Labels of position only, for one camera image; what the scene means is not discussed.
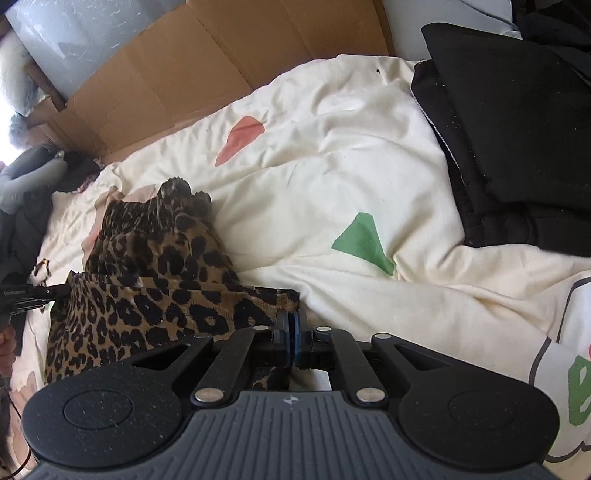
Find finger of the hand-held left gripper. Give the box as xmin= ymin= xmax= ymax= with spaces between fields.
xmin=31 ymin=282 xmax=73 ymax=302

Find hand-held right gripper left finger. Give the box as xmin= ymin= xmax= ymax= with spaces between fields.
xmin=131 ymin=309 xmax=291 ymax=408

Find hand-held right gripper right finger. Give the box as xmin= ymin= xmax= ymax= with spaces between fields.
xmin=292 ymin=312 xmax=452 ymax=408

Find leopard print garment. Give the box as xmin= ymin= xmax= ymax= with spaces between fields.
xmin=45 ymin=176 xmax=301 ymax=393

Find folded black clothes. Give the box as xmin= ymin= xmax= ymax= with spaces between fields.
xmin=410 ymin=21 xmax=591 ymax=258

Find black clothes pile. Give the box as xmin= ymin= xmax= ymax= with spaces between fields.
xmin=510 ymin=0 xmax=591 ymax=70

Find person's left hand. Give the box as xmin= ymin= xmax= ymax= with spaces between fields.
xmin=0 ymin=330 xmax=17 ymax=377

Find crumpled black garment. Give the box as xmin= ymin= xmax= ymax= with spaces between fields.
xmin=0 ymin=150 xmax=102 ymax=287

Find grey neck pillow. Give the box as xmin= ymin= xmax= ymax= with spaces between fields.
xmin=0 ymin=147 xmax=68 ymax=214

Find small cardboard box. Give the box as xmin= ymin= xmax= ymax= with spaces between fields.
xmin=23 ymin=60 xmax=70 ymax=118

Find cream printed blanket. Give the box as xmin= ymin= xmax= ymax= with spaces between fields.
xmin=9 ymin=54 xmax=591 ymax=464

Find white fluffy pillow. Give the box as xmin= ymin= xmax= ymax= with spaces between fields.
xmin=0 ymin=32 xmax=47 ymax=116

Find large brown cardboard sheet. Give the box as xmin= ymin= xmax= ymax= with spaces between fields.
xmin=28 ymin=0 xmax=395 ymax=164

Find thin black cable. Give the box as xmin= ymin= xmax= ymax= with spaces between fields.
xmin=0 ymin=385 xmax=34 ymax=479

